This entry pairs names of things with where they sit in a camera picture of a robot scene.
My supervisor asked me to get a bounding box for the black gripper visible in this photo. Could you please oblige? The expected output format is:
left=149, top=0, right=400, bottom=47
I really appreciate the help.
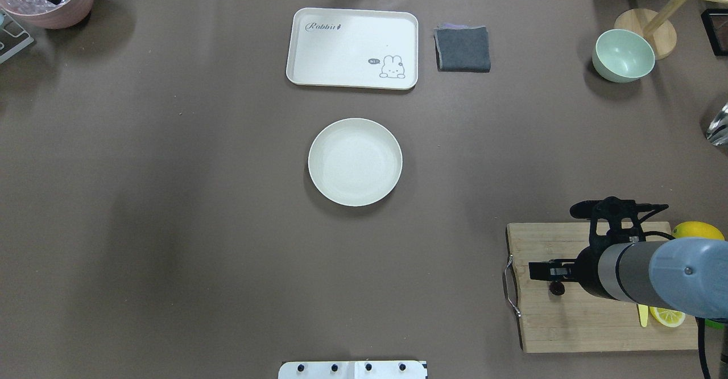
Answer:
left=530, top=247, right=604, bottom=298

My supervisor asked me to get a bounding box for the cream round plate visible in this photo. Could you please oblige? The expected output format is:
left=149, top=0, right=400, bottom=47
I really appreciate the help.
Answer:
left=307, top=118, right=404, bottom=207

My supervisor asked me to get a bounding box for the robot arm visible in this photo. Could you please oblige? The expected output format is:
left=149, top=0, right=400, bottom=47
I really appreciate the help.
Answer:
left=528, top=237, right=727, bottom=323

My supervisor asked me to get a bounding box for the cream rabbit tray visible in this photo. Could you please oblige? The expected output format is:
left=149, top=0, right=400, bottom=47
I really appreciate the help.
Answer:
left=286, top=7, right=419, bottom=90

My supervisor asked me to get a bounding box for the bamboo cutting board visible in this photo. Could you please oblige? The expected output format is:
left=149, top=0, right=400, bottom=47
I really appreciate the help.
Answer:
left=506, top=223, right=697, bottom=353

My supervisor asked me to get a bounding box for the yellow plastic knife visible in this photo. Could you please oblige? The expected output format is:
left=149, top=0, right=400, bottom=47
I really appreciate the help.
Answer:
left=637, top=304, right=650, bottom=328

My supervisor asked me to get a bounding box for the lemon half lower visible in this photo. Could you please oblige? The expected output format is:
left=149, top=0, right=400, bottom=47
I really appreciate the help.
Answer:
left=648, top=306, right=686, bottom=329

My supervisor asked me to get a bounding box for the whole yellow lemon upper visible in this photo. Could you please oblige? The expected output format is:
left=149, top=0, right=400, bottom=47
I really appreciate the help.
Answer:
left=672, top=221, right=725, bottom=241

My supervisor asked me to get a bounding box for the green lime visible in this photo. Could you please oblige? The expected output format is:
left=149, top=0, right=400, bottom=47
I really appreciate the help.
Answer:
left=704, top=319, right=726, bottom=330

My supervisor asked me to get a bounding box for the clear glass cup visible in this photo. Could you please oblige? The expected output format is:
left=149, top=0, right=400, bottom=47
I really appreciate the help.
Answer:
left=705, top=102, right=728, bottom=147

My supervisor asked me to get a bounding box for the mint green bowl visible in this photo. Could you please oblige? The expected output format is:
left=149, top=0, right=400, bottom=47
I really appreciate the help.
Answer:
left=591, top=29, right=656, bottom=83

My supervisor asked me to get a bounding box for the grey folded cloth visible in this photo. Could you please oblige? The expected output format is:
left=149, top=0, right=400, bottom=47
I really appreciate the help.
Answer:
left=434, top=24, right=491, bottom=73

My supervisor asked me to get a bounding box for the wooden cup stand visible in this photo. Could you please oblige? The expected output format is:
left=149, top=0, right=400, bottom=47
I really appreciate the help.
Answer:
left=613, top=0, right=726, bottom=60

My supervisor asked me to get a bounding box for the white cup rack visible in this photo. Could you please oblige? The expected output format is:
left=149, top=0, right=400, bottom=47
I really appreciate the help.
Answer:
left=0, top=9, right=35, bottom=64

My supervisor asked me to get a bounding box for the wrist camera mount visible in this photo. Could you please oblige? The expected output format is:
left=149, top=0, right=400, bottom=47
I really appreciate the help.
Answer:
left=569, top=196, right=669, bottom=254

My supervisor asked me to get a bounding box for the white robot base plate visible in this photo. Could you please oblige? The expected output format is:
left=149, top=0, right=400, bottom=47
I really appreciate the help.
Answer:
left=278, top=359, right=428, bottom=378

